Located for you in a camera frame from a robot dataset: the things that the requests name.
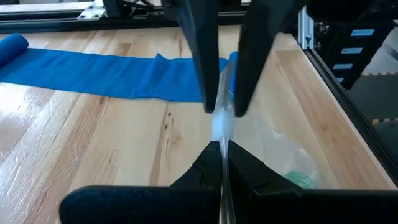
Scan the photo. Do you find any silver corner bracket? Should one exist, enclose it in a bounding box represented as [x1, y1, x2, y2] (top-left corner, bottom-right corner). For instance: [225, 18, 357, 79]
[76, 0, 106, 21]

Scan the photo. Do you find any green elastic bandage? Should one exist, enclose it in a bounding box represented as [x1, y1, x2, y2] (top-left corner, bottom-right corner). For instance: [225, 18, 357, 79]
[282, 170, 318, 189]

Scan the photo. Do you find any clear plastic zip bag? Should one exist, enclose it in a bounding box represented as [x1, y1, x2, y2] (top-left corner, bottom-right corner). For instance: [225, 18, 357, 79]
[211, 52, 326, 224]

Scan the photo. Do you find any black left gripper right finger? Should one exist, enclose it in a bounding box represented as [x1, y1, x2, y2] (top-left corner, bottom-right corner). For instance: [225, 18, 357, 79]
[228, 139, 398, 224]

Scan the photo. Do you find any yellow black floor tape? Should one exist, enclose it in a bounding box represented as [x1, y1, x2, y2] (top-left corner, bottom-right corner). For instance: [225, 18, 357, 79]
[371, 117, 398, 126]

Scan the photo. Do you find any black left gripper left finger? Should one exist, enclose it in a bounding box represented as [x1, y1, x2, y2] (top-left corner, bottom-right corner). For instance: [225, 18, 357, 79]
[58, 141, 223, 224]

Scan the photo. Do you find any blue elastic bandage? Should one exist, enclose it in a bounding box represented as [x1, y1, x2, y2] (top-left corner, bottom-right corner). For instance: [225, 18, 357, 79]
[0, 32, 239, 103]

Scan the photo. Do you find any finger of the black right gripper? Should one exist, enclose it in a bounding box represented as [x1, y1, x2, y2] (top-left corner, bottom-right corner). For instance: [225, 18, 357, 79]
[233, 0, 307, 118]
[161, 0, 220, 114]

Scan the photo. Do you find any black base with blue labels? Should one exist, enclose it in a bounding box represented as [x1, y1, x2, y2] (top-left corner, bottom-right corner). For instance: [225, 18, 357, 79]
[315, 20, 396, 90]

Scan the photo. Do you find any silver aluminium post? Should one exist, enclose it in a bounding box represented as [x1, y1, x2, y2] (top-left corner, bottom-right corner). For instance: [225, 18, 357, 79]
[297, 6, 315, 50]

